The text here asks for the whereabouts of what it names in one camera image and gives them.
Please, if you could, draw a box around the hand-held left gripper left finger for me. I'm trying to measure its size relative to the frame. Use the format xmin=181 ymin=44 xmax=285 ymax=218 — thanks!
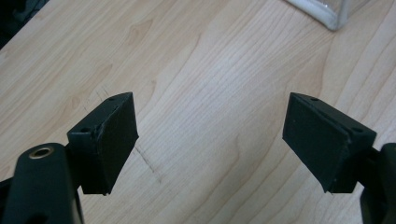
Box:
xmin=66 ymin=91 xmax=140 ymax=196

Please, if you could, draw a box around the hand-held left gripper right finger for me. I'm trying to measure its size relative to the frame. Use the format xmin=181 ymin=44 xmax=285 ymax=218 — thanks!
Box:
xmin=281 ymin=91 xmax=378 ymax=194

